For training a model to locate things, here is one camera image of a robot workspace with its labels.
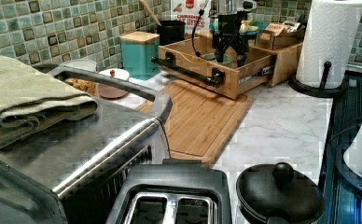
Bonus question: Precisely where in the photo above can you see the wooden spoon handle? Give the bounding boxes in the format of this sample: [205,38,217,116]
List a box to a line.
[139,0,161,26]

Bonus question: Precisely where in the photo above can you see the wooden drawer cabinet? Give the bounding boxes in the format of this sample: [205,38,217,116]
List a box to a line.
[192,42,302,92]

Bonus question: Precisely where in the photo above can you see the black paper towel stand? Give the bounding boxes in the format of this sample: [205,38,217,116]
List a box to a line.
[288,61,347,98]

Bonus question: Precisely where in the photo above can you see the teal plate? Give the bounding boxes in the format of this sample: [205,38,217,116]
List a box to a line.
[209,21,266,38]

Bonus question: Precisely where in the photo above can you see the black round lidded pot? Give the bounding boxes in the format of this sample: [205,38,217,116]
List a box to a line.
[236,162,325,224]

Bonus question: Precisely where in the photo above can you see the glass jar of snacks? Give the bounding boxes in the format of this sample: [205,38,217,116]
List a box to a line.
[59,59,98,96]

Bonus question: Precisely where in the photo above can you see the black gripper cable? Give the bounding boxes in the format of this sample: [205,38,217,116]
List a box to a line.
[190,8,207,58]

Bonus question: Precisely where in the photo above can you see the pink jar with white lid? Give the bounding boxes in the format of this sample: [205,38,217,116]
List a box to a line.
[98,68,130,99]

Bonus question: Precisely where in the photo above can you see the black two-slot toaster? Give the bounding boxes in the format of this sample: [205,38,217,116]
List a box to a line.
[105,160,232,224]

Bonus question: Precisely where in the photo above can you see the black drawer handle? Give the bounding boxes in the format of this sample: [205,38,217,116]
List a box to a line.
[151,52,225,89]

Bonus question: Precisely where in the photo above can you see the bamboo cutting board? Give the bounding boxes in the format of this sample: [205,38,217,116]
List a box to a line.
[135,79,254,168]

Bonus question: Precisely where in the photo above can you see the teal canister with wooden lid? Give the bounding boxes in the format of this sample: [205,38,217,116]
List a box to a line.
[120,31,160,80]

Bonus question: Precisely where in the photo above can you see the light green cup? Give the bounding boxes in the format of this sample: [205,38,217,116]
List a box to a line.
[202,53,233,67]

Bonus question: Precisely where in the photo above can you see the black utensil holder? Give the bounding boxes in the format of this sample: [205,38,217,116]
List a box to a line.
[157,21,186,46]

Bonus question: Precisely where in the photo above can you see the folded green towel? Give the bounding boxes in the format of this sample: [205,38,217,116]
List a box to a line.
[0,55,98,149]

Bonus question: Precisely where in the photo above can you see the stainless steel toaster oven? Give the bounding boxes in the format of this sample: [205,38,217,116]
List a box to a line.
[0,65,172,224]

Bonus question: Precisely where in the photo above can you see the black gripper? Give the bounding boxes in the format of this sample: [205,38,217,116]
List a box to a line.
[213,10,249,67]

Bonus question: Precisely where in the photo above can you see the cinnamon bites cereal box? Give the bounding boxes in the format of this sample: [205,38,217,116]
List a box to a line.
[170,0,211,34]

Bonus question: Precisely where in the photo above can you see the wooden tea bag box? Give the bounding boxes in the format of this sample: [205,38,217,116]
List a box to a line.
[255,21,306,50]

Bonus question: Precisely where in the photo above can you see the open wooden drawer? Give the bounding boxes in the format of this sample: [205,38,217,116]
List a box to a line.
[158,35,277,100]

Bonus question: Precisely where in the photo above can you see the white paper towel roll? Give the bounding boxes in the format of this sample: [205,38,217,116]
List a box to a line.
[296,0,362,89]

